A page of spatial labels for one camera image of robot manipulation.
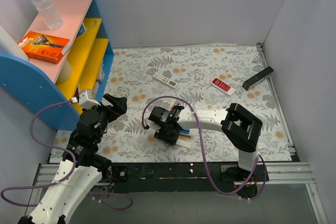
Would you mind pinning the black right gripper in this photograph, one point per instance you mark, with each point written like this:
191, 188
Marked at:
172, 127

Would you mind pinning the red and white remote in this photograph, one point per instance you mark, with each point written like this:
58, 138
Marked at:
223, 87

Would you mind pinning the black rectangular box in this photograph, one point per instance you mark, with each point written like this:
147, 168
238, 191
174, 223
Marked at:
260, 76

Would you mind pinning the white air conditioner remote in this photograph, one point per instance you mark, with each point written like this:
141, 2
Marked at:
164, 80

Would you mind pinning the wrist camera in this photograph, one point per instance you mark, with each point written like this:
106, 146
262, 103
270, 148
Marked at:
147, 124
85, 99

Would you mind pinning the floral table mat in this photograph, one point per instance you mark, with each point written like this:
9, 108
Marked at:
193, 69

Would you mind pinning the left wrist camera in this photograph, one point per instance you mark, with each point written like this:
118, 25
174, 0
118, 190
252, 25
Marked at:
85, 99

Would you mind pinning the blue shelf unit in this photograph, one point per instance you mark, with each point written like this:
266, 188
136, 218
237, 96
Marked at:
36, 84

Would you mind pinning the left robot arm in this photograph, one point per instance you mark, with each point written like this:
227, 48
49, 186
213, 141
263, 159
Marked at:
81, 166

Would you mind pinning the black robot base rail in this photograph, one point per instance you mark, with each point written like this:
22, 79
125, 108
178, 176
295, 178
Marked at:
171, 177

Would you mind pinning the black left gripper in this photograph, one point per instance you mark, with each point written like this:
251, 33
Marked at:
110, 106

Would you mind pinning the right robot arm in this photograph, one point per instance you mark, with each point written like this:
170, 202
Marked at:
239, 125

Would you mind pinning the orange razor box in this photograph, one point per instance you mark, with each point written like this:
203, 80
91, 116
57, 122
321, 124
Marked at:
45, 48

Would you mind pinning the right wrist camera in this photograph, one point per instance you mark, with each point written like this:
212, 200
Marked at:
147, 124

